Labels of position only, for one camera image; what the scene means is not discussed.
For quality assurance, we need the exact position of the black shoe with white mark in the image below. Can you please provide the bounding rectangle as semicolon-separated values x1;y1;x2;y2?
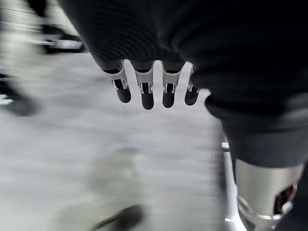
0;72;40;117

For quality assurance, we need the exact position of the black low stand base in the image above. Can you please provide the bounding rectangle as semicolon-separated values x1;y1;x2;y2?
43;24;86;54

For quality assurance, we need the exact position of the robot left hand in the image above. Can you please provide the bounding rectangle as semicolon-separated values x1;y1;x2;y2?
57;0;308;231

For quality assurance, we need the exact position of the silver metal post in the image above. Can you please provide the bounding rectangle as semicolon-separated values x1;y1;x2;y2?
220;141;248;231

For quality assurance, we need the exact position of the dark robot foot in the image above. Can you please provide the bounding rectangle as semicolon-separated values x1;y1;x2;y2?
90;204;145;231

